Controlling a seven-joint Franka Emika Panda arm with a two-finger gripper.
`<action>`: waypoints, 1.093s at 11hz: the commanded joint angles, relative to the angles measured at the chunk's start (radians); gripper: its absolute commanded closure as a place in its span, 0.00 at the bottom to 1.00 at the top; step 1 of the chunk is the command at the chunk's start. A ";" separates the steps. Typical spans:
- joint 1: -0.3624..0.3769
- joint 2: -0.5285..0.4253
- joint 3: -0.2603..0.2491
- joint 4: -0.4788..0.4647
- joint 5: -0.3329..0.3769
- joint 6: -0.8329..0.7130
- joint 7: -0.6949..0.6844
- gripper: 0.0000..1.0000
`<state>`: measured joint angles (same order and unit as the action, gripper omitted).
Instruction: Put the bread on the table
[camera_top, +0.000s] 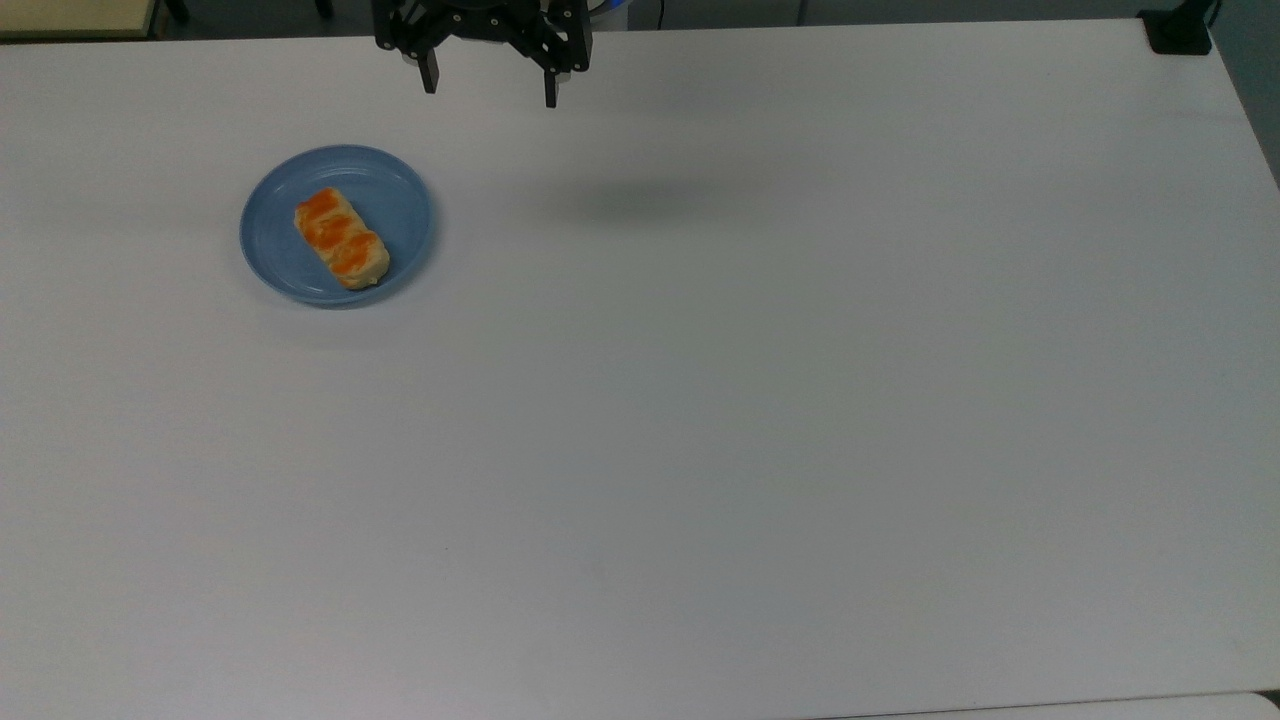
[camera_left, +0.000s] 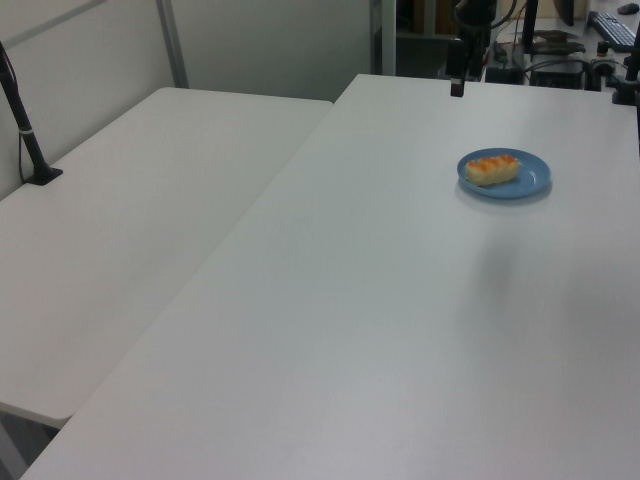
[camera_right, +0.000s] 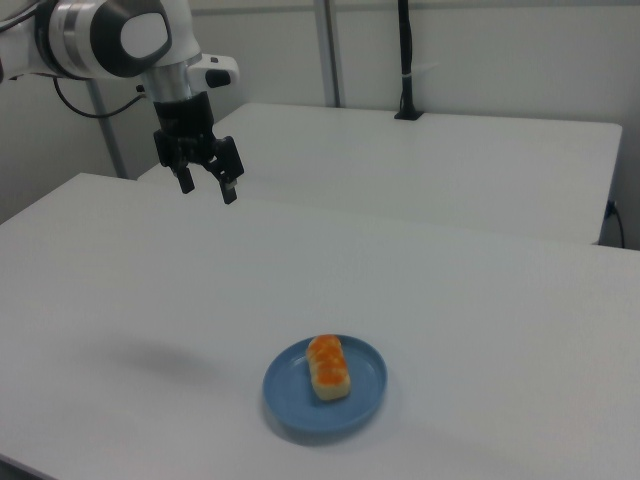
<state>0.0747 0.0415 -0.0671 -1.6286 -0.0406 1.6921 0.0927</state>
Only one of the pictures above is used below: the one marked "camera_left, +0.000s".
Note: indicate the black camera stand pole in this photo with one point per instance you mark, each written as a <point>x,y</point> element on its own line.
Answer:
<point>25,135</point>

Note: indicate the black clamp mount stand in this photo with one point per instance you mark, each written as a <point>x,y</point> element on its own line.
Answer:
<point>627,80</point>

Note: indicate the black electronics box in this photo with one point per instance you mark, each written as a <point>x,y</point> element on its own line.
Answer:
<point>556,75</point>

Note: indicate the dark metal rack post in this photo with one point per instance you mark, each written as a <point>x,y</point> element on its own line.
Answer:
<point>384,35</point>

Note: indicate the brown flat object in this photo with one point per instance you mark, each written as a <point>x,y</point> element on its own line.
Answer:
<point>557,44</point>

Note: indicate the grey metal partition post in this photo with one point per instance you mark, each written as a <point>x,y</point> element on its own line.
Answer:
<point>172,42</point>

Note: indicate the black computer keyboard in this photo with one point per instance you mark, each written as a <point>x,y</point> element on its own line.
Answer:
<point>612,29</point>

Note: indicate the black computer mouse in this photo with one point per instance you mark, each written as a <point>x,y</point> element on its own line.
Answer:
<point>625,8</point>

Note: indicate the black upright pole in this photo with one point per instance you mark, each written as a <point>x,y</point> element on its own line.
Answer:
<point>530,25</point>

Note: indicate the blue round plate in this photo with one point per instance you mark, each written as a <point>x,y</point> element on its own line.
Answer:
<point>530,180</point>

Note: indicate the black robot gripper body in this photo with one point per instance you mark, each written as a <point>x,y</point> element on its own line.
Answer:
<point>474,12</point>

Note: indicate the bread loaf with orange topping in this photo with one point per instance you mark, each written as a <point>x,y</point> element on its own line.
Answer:
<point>491,169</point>

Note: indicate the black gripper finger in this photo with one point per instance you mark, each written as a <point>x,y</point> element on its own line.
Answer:
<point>456,67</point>
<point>476,60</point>

